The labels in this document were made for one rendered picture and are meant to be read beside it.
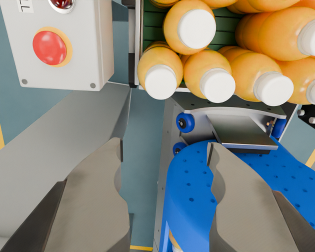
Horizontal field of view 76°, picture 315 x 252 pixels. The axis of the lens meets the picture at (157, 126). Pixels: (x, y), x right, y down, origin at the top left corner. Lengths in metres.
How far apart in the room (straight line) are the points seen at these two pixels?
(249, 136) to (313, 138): 1.58
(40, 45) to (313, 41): 0.30
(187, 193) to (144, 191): 1.60
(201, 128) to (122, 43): 0.99
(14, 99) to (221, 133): 1.54
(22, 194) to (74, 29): 0.43
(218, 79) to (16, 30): 0.24
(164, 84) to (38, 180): 0.45
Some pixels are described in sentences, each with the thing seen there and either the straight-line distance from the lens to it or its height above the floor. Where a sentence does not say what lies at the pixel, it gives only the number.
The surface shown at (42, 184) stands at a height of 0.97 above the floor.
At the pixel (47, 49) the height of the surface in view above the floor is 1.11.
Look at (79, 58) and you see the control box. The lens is 0.27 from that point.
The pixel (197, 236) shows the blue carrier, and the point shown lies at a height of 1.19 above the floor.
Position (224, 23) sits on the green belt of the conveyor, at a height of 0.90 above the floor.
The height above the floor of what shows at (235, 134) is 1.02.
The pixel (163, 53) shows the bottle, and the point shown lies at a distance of 0.29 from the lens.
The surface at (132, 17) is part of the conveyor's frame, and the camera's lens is 0.45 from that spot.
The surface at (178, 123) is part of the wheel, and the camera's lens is 0.44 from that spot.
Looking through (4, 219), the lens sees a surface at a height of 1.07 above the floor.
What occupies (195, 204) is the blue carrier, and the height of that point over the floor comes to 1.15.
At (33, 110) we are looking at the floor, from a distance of 1.71.
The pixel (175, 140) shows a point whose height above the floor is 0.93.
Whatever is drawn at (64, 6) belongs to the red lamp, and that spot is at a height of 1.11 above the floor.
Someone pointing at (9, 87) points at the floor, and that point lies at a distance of 1.73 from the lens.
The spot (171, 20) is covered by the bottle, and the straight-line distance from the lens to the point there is 0.28.
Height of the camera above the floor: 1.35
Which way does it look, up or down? 63 degrees down
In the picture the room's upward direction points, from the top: 180 degrees clockwise
